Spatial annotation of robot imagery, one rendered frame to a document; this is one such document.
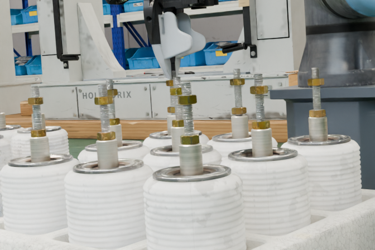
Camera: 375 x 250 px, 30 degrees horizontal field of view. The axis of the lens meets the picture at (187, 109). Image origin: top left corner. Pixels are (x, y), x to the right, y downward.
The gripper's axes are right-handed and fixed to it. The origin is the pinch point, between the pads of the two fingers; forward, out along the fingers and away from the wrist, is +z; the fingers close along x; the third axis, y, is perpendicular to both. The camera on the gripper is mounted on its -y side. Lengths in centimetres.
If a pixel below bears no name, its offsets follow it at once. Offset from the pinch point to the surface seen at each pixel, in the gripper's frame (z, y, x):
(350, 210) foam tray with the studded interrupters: 16.7, 28.3, -11.2
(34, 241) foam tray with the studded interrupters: 16.5, -0.3, -31.0
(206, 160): 10.2, 13.3, -16.5
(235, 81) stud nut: 2.0, 12.2, -3.8
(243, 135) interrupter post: 9.1, 12.8, -3.8
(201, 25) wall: -43, -409, 864
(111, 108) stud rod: 4.3, -2.1, -11.9
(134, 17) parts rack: -39, -290, 472
